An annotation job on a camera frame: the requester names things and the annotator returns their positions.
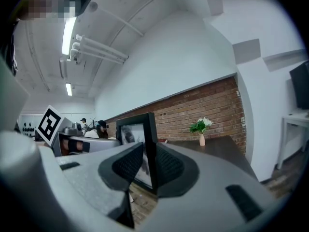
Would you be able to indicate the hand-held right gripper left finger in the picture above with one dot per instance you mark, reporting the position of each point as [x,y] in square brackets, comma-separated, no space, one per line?
[91,168]

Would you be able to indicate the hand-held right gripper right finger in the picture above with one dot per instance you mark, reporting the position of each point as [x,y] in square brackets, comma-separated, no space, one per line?
[207,202]

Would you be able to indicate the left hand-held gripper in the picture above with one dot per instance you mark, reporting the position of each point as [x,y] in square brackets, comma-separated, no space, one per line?
[49,126]

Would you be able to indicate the black picture frame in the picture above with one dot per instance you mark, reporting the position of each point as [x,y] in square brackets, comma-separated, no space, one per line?
[151,139]

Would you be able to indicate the person's left hand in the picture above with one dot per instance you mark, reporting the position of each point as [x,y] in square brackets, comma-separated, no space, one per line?
[78,146]

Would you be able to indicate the white board with black shapes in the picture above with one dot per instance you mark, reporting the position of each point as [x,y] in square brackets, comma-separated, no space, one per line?
[28,129]

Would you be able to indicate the short ceiling light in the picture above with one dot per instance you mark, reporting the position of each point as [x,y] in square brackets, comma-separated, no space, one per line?
[69,89]

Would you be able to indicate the bare branch plant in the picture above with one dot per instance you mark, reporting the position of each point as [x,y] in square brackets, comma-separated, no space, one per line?
[93,122]

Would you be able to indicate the pink vase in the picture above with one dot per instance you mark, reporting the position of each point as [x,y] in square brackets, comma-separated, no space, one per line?
[202,140]

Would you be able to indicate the red book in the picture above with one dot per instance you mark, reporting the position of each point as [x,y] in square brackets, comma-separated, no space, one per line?
[163,140]

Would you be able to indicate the white flower bouquet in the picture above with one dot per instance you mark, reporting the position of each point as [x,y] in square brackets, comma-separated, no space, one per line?
[200,125]

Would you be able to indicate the person's black shirt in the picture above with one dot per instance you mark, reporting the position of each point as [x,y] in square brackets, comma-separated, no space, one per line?
[10,54]

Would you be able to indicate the white ceiling pipe bundle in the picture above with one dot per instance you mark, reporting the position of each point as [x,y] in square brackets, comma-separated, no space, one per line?
[99,48]

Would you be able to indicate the long ceiling light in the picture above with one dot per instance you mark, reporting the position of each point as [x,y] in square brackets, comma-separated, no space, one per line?
[68,35]

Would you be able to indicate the white side table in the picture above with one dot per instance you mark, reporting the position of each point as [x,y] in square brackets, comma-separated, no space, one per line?
[293,122]

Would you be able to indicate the thin white ceiling pipe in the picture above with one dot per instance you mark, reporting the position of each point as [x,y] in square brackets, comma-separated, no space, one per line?
[120,20]

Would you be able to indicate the black monitor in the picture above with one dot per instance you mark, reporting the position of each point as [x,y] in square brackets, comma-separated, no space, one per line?
[301,86]

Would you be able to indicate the black head-worn camera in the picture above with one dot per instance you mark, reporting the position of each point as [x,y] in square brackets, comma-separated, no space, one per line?
[83,5]

